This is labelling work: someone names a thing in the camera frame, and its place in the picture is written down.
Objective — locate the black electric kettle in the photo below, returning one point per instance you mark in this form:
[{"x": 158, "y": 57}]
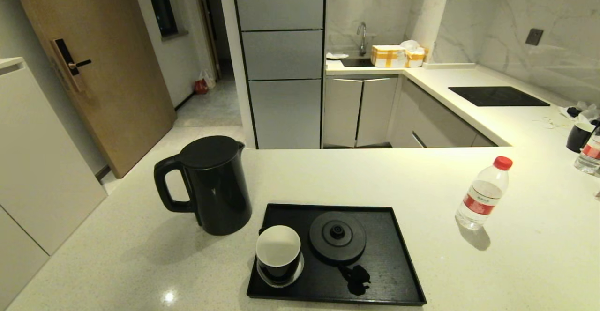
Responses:
[{"x": 215, "y": 194}]

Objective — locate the water bottle red label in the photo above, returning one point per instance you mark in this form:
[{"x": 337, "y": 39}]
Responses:
[
  {"x": 483, "y": 196},
  {"x": 589, "y": 154}
]

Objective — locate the round black kettle base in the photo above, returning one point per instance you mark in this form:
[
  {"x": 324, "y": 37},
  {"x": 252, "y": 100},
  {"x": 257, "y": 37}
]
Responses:
[{"x": 337, "y": 240}]

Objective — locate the beige lower cabinet door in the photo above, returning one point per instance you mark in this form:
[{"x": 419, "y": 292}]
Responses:
[
  {"x": 377, "y": 109},
  {"x": 341, "y": 112}
]

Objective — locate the white dish cloth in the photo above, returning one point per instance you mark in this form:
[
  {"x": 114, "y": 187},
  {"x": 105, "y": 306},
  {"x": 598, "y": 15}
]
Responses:
[{"x": 336, "y": 55}]

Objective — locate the dark kitchen sink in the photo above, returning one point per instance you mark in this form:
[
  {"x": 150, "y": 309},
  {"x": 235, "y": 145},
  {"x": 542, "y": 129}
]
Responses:
[{"x": 356, "y": 62}]

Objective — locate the tall grey refrigerator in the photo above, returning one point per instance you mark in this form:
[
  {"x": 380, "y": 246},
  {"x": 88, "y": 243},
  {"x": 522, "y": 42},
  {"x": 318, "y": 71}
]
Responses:
[{"x": 281, "y": 44}]

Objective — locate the black mug white interior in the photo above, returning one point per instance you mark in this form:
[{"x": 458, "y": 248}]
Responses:
[
  {"x": 278, "y": 248},
  {"x": 578, "y": 138}
]

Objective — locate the red plastic bag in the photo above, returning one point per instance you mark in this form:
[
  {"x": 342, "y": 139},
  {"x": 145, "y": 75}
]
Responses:
[{"x": 201, "y": 87}]

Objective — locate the chrome sink faucet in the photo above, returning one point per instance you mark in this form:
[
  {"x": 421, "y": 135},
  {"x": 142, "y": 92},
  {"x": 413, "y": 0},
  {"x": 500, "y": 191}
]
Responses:
[{"x": 362, "y": 39}]

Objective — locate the beige drawer cabinet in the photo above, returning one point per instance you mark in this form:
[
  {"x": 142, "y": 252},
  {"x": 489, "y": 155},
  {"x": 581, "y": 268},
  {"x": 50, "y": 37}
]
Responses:
[{"x": 436, "y": 123}]

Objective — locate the small cardboard box yellow tape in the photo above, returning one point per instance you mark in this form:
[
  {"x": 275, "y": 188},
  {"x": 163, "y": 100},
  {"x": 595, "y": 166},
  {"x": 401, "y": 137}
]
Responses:
[{"x": 415, "y": 59}]

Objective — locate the crumpled white plastic bag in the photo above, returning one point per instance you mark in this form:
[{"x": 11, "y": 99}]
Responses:
[{"x": 410, "y": 44}]

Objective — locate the black rectangular serving tray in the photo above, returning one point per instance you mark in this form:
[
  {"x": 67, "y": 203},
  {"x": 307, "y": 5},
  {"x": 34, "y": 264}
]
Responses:
[{"x": 398, "y": 264}]

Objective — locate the dark window pane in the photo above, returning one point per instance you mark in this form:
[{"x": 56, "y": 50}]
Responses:
[{"x": 161, "y": 4}]

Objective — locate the black induction cooktop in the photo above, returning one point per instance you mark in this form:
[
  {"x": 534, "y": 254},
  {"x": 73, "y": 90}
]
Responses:
[{"x": 497, "y": 96}]

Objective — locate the brown wooden door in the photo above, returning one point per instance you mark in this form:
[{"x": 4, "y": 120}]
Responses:
[{"x": 108, "y": 44}]

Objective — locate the black gold door lock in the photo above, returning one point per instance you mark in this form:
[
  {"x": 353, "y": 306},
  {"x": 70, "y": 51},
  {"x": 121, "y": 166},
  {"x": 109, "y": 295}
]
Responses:
[{"x": 65, "y": 60}]

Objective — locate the white storage cabinet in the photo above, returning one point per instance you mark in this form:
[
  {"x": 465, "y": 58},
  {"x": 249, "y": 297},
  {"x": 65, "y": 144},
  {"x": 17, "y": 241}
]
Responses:
[{"x": 37, "y": 161}]

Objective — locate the small black object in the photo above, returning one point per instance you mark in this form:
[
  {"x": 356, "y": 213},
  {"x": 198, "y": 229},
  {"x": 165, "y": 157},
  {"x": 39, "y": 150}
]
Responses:
[{"x": 573, "y": 112}]

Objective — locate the crumpled white plastic wrapper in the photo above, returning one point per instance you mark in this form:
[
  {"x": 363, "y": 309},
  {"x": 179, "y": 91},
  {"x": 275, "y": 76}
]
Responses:
[{"x": 588, "y": 113}]

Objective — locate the dark wall socket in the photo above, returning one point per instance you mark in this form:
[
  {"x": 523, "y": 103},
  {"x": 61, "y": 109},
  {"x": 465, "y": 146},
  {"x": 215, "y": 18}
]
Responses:
[{"x": 534, "y": 36}]

